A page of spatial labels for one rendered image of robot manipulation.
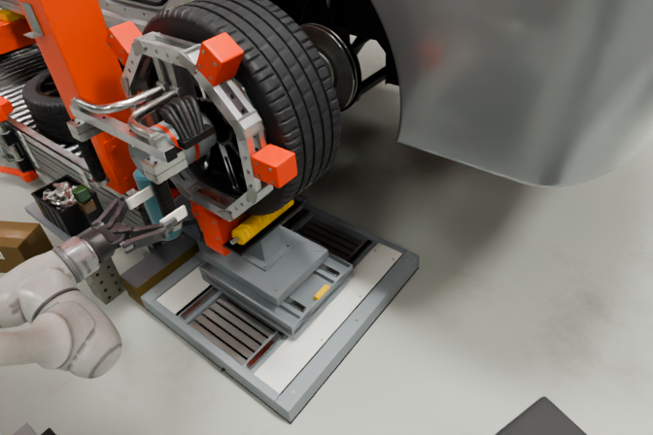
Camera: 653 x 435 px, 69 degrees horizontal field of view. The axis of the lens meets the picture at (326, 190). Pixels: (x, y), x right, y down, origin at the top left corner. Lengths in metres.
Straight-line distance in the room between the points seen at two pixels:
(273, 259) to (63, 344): 1.00
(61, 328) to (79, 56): 0.91
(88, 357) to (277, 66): 0.77
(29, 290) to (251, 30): 0.77
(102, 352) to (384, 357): 1.09
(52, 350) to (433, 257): 1.57
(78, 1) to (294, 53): 0.68
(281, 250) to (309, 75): 0.81
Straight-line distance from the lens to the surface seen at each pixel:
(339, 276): 1.85
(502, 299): 2.06
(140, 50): 1.41
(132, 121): 1.22
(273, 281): 1.79
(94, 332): 1.02
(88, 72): 1.69
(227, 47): 1.18
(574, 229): 2.46
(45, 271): 1.11
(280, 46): 1.29
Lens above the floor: 1.55
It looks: 38 degrees down
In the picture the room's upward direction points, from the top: 5 degrees counter-clockwise
